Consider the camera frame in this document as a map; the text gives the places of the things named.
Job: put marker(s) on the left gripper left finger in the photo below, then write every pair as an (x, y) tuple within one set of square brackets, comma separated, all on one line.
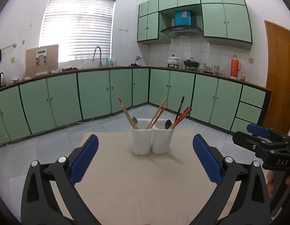
[(39, 205)]

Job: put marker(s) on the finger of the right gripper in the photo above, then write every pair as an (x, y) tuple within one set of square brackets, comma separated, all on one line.
[(245, 141), (258, 130)]

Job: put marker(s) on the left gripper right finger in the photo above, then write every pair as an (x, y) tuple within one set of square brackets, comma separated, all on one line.
[(251, 205)]

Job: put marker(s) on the red striped chopstick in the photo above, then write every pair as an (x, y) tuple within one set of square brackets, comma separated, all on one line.
[(127, 115), (183, 118)]

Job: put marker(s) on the red end bamboo chopstick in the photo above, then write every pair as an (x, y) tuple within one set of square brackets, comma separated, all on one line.
[(181, 118)]

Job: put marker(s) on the black chopstick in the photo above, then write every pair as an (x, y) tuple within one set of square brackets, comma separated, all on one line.
[(179, 109)]

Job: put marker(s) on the black plastic spoon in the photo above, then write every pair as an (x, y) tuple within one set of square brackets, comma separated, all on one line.
[(168, 124)]

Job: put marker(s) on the red floral chopstick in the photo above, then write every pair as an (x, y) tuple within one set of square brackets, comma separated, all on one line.
[(157, 117)]

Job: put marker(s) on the silver metal spoon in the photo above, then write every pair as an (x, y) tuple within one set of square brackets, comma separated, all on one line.
[(134, 119)]

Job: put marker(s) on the plain bamboo chopstick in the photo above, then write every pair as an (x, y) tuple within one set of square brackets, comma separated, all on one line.
[(158, 110)]

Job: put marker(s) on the glass jar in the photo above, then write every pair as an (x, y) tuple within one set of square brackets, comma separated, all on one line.
[(243, 77)]

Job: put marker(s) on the orange thermos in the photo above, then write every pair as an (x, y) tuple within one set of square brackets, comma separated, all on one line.
[(235, 67)]

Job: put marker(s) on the patterned mug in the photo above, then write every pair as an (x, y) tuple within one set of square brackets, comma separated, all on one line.
[(215, 69)]

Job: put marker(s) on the stacked bowls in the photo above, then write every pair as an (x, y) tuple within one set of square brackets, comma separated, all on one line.
[(202, 66)]

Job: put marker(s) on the white double utensil holder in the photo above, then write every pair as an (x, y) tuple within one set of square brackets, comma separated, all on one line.
[(156, 139)]

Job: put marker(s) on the black wok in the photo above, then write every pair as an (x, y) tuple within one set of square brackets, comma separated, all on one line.
[(191, 64)]

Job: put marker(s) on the wooden door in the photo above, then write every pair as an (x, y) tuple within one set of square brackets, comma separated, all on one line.
[(278, 78)]

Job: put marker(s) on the lower green cabinets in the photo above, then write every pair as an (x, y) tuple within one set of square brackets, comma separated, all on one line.
[(48, 102)]

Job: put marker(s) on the green cabinets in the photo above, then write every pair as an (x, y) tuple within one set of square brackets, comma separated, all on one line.
[(219, 22), (48, 102)]

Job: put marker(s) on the white ceramic pot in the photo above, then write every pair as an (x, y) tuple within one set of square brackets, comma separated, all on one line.
[(173, 62)]

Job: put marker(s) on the upper green cabinets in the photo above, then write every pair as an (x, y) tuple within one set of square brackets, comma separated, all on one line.
[(219, 22)]

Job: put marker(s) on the range hood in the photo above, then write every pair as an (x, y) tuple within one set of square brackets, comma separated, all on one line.
[(183, 31)]

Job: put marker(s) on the blue box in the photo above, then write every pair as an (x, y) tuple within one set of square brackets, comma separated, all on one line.
[(186, 18)]

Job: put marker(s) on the electric kettle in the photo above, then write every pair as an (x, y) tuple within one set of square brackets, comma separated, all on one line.
[(2, 80)]

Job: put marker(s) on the cardboard box with appliance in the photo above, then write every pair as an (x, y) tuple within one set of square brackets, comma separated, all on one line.
[(40, 60)]

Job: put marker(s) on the window blinds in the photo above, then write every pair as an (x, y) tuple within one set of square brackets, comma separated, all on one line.
[(78, 27)]

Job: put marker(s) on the towel rail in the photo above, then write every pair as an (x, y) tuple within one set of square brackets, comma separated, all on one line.
[(14, 45)]

